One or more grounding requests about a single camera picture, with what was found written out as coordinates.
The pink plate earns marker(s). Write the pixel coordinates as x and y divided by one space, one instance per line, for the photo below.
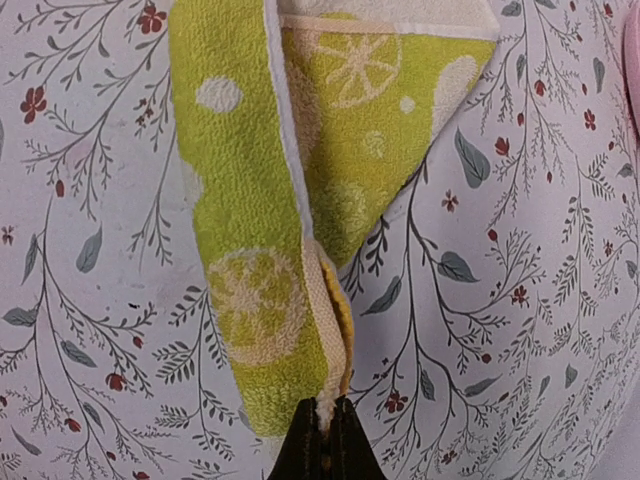
631 52

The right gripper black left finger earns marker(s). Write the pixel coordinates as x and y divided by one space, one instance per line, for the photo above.
301 452

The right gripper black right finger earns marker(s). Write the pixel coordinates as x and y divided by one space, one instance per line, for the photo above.
349 454

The yellow patterned towel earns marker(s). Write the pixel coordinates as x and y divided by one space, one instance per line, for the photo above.
298 122

